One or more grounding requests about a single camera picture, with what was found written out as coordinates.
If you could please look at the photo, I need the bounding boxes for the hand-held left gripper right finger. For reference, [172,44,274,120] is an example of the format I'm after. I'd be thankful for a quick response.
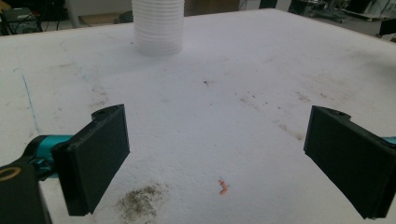
[304,105,396,219]

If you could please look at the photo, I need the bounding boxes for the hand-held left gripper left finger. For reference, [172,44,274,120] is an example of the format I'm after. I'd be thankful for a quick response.
[22,104,131,217]

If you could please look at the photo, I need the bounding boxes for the stack of white paper cups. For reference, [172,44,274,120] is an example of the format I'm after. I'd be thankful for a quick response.
[131,0,186,57]

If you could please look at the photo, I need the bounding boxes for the orange scrap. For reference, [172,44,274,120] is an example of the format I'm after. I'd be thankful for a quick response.
[217,178,231,196]

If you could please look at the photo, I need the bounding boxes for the brown cardboard box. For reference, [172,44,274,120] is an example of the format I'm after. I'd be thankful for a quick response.
[184,0,241,17]

